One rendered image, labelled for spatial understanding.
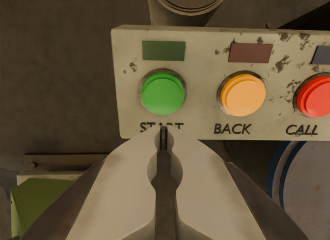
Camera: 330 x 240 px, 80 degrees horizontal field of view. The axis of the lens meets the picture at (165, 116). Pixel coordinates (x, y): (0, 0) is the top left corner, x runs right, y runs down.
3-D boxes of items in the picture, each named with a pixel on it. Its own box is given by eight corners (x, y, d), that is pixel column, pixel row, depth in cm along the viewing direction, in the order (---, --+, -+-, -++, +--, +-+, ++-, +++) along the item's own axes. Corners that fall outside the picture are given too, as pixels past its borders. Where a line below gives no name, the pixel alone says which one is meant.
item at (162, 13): (154, 30, 75) (144, -95, 24) (185, 31, 76) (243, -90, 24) (153, 63, 77) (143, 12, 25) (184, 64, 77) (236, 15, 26)
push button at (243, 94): (221, 71, 19) (227, 76, 17) (262, 72, 19) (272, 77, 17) (215, 109, 21) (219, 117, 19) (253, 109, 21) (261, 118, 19)
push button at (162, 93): (141, 69, 18) (139, 74, 17) (184, 70, 19) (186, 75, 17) (142, 107, 20) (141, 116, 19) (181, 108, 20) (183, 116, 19)
